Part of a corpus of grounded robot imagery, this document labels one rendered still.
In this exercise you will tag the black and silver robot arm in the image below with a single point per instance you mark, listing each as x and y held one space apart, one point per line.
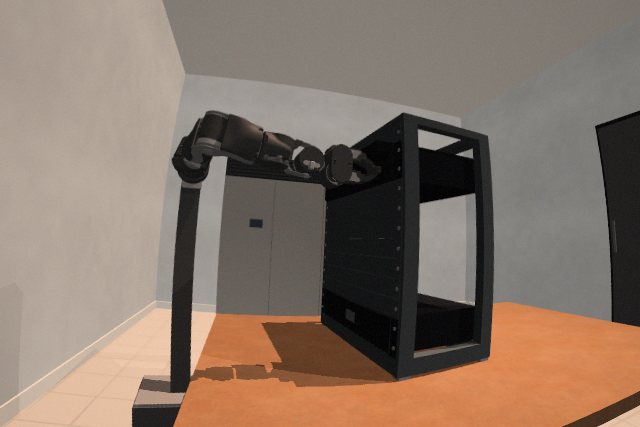
236 137

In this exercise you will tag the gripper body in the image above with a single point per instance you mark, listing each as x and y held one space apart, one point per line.
337 168

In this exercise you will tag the black server rack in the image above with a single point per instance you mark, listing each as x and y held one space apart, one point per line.
371 302

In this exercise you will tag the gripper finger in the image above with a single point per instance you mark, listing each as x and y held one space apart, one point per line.
358 178
360 158

